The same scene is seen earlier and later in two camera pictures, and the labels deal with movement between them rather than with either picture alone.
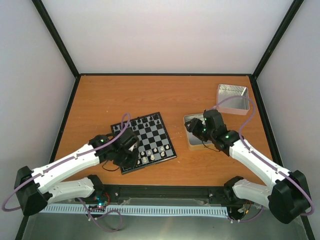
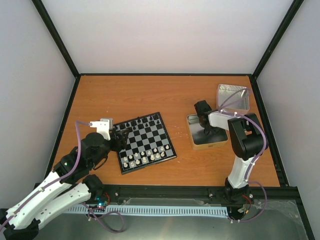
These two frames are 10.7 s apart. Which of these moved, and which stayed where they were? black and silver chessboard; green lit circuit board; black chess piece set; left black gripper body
Moved: left black gripper body
Stayed: green lit circuit board; black and silver chessboard; black chess piece set
